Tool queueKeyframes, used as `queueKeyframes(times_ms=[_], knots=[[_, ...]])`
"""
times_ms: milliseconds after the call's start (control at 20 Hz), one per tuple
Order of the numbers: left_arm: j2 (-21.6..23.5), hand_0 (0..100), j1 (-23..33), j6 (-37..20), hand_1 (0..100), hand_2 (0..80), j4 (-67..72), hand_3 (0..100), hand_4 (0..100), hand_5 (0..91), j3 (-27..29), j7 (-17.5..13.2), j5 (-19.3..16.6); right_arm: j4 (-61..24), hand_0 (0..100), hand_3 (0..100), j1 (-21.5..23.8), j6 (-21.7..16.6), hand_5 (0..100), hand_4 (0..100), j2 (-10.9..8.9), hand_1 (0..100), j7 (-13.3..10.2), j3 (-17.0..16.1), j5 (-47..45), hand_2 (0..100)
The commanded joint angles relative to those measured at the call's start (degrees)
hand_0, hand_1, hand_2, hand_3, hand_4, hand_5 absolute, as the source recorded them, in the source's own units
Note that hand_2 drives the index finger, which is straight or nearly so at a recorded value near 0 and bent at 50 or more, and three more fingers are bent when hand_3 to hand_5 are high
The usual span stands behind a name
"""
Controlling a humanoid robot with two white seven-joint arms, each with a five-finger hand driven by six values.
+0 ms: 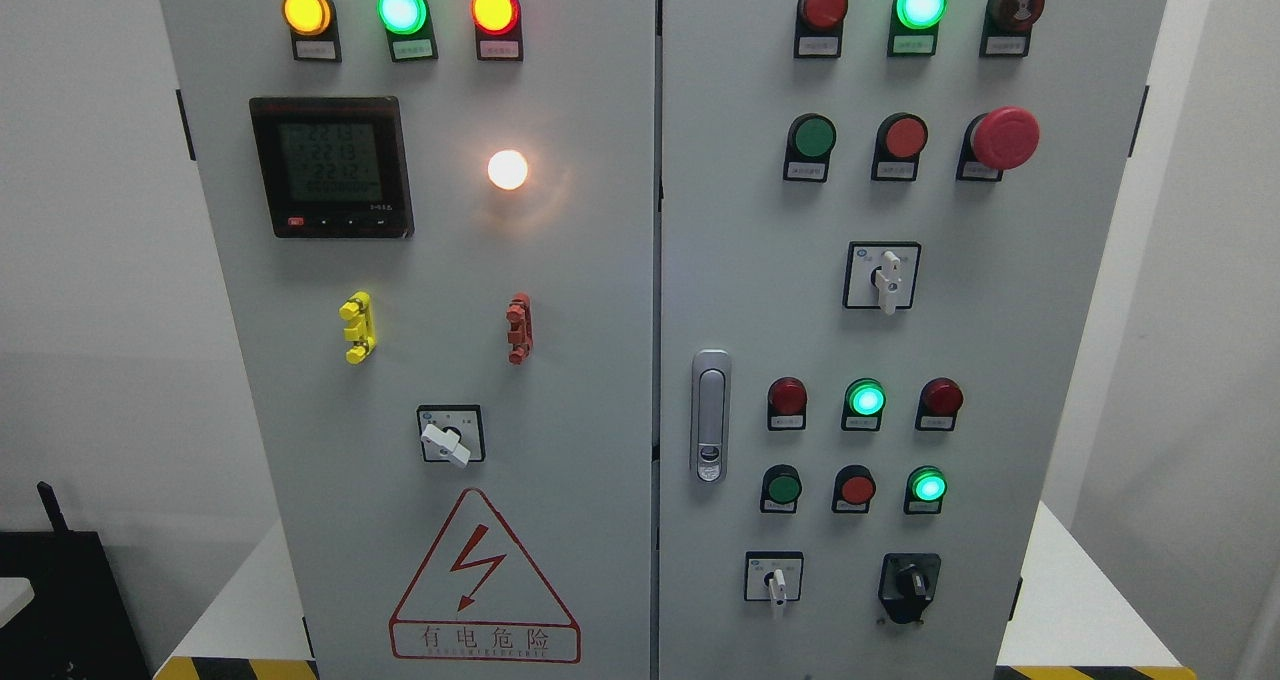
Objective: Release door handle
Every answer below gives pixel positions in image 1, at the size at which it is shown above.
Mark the black rotary knob switch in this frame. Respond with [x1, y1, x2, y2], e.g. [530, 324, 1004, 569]
[878, 553, 941, 625]

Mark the grey cabinet door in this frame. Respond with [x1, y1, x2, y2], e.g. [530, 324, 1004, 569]
[658, 0, 1167, 679]
[160, 0, 657, 679]

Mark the silver door handle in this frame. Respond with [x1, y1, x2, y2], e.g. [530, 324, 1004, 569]
[690, 350, 732, 483]

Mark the dark red indicator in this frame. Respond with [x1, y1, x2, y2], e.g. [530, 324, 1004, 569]
[765, 376, 808, 432]
[794, 0, 849, 59]
[915, 376, 965, 432]

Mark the dark red buzzer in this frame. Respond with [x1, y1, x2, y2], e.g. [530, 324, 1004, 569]
[979, 0, 1044, 58]

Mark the white rotary switch left door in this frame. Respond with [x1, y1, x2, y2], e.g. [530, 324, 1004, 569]
[416, 405, 486, 469]

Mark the white rotary switch lower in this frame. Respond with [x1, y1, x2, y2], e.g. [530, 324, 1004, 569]
[742, 551, 805, 619]

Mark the white rotary switch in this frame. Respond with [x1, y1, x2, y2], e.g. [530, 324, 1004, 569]
[742, 551, 805, 619]
[842, 241, 922, 315]

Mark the dark red top indicator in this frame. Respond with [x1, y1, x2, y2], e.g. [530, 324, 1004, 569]
[794, 0, 849, 59]

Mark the grey right cabinet door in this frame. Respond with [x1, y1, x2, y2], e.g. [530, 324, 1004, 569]
[658, 0, 1167, 679]

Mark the red push button lower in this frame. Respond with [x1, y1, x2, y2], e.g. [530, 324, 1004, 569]
[831, 464, 877, 514]

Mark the red lit indicator light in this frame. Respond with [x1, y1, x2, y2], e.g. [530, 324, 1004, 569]
[470, 0, 524, 61]

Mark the green indicator light left door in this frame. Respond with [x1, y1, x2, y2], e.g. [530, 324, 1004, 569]
[378, 0, 438, 61]

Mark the red push button upper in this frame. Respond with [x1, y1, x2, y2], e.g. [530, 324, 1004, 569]
[870, 111, 929, 182]

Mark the white rotary switch upper right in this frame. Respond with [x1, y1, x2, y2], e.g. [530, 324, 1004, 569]
[842, 241, 922, 315]

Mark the red terminal connector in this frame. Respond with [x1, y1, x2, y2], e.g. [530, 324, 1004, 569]
[506, 292, 532, 366]

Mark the red emergency stop button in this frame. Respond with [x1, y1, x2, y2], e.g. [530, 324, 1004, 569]
[956, 106, 1041, 182]

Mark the dark red indicator middle left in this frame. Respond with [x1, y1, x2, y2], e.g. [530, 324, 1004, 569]
[765, 376, 808, 432]

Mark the green push button upper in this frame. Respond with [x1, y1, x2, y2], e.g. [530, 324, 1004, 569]
[783, 111, 837, 183]

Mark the green indicator middle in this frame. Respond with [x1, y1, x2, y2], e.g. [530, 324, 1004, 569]
[841, 378, 886, 432]

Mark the yellow indicator light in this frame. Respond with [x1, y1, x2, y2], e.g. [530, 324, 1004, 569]
[282, 0, 342, 61]

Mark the yellow terminal connector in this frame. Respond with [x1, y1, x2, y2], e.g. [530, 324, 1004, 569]
[338, 291, 378, 365]

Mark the black digital power meter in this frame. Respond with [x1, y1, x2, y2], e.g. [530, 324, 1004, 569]
[250, 96, 415, 239]

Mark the red push button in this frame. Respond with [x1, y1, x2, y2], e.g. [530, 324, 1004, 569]
[870, 111, 929, 182]
[831, 464, 877, 514]

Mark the red electric warning sticker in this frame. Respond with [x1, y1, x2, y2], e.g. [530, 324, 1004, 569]
[388, 488, 582, 665]

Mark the grey left cabinet door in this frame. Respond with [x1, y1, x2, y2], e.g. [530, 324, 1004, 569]
[160, 0, 657, 679]

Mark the green lit indicator lower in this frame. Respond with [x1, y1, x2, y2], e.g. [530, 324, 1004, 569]
[902, 465, 948, 515]

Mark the green push button lower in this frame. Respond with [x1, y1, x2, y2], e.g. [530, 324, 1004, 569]
[759, 464, 803, 514]

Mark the dark red indicator middle right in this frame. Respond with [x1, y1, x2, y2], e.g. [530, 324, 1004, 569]
[915, 376, 965, 432]

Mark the green top right indicator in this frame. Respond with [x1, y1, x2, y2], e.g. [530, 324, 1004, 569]
[886, 0, 948, 58]

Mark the white glowing indicator light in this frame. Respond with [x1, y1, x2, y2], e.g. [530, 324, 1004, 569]
[486, 150, 530, 191]

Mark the green push button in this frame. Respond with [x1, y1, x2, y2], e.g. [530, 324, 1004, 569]
[759, 464, 803, 514]
[783, 111, 837, 183]

